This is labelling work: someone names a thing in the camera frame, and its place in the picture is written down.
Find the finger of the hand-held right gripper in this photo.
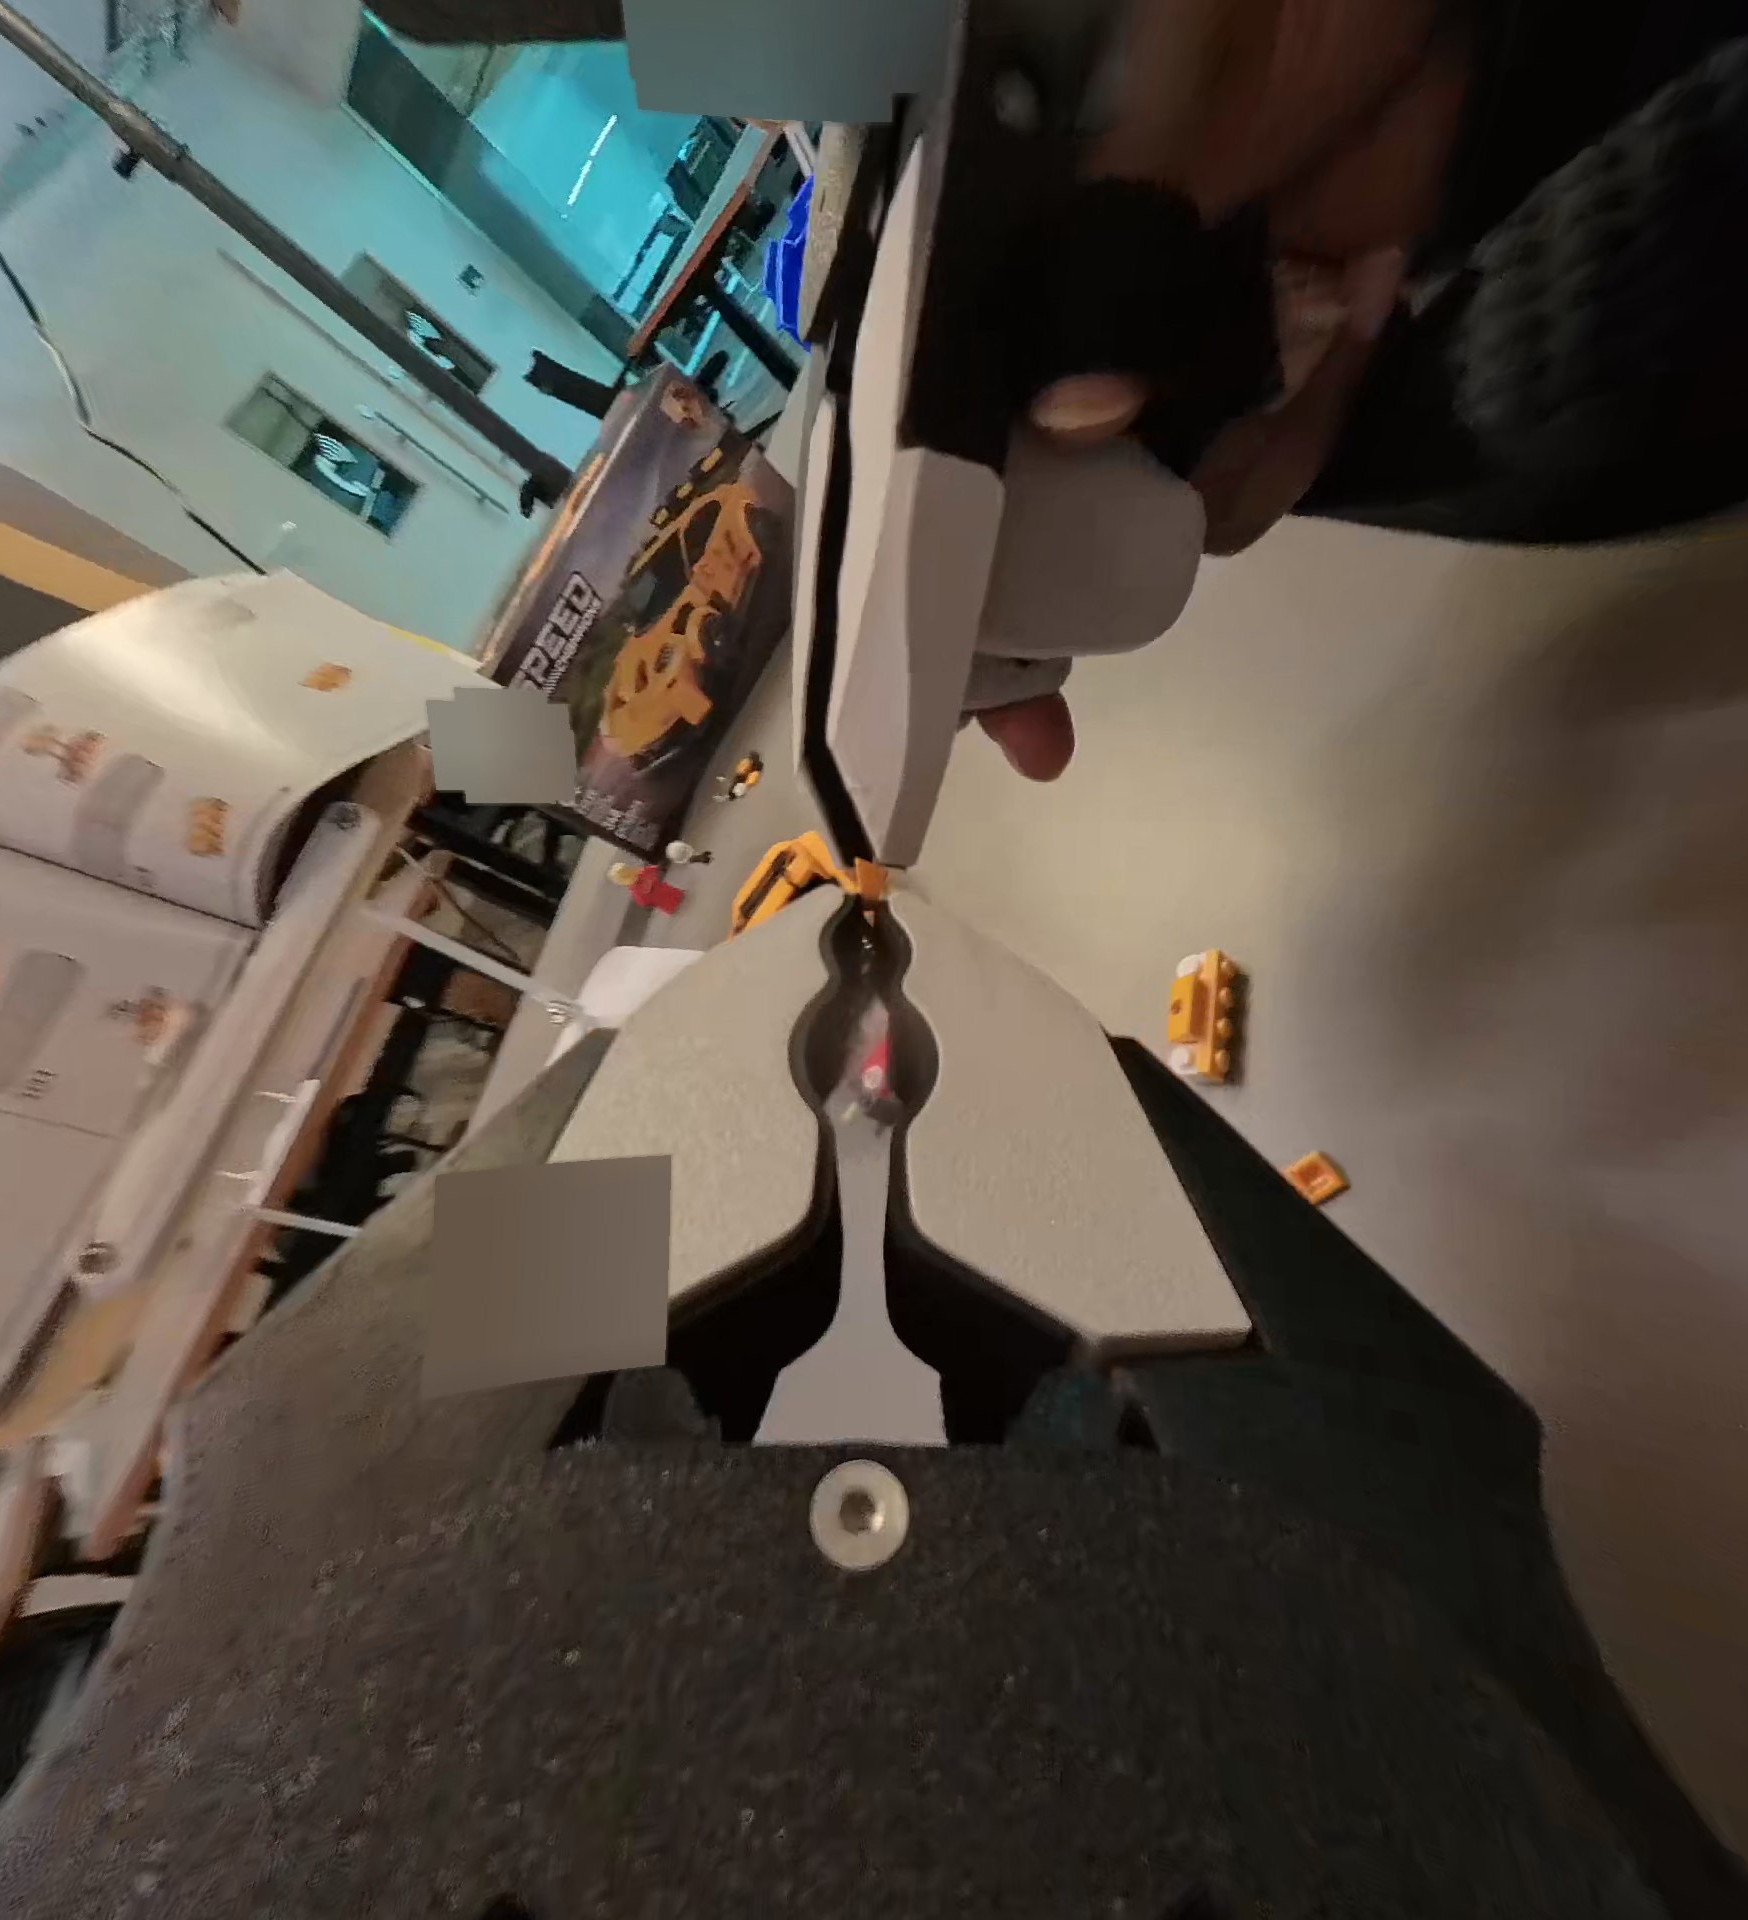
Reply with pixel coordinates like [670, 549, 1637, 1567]
[829, 93, 1012, 874]
[790, 347, 879, 870]

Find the yellow lego car model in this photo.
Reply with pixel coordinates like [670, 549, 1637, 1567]
[730, 831, 905, 1131]

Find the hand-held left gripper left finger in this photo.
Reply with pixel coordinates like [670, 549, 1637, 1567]
[543, 885, 838, 1445]

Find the lego set box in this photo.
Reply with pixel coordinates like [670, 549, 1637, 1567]
[479, 367, 800, 858]

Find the black metal post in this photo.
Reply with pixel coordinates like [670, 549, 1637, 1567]
[0, 0, 573, 505]

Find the person's right hand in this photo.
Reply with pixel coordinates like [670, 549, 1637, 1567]
[971, 0, 1477, 783]

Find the orange and red lego assembly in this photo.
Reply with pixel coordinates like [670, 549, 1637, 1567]
[1163, 950, 1247, 1084]

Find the lego instruction booklet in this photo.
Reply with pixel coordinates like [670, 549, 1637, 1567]
[0, 570, 493, 1428]

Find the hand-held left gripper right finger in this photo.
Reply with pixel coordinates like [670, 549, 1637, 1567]
[879, 897, 1255, 1445]

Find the blue plastic bin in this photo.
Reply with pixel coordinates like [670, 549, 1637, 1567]
[759, 175, 819, 342]

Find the black power cable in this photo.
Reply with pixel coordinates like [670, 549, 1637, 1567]
[0, 118, 267, 579]

